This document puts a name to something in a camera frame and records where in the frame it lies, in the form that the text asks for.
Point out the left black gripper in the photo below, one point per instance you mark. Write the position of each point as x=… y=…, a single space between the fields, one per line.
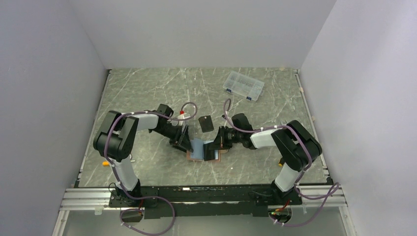
x=185 y=142

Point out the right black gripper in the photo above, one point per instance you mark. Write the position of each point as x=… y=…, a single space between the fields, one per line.
x=219 y=140

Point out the brown leather card holder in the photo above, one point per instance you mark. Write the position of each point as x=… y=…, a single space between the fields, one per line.
x=197 y=154

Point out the single black credit card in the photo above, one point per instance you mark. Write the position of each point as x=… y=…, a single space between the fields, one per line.
x=208 y=153

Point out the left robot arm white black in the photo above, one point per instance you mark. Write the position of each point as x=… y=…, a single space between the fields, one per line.
x=116 y=137

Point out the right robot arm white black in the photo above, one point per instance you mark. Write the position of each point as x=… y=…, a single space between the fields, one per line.
x=298 y=148

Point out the black credit cards stack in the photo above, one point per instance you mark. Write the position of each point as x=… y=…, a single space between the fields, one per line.
x=206 y=123

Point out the clear plastic organizer box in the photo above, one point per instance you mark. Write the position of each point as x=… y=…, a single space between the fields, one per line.
x=245 y=86

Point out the black yellow screwdriver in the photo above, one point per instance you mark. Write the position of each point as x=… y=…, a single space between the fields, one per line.
x=281 y=162

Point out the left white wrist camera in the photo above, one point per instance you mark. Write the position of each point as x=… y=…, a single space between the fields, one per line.
x=183 y=116

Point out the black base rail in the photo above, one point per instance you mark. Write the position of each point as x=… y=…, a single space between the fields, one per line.
x=207 y=200

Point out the aluminium frame rail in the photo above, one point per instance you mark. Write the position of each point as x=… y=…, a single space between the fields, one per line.
x=97 y=201

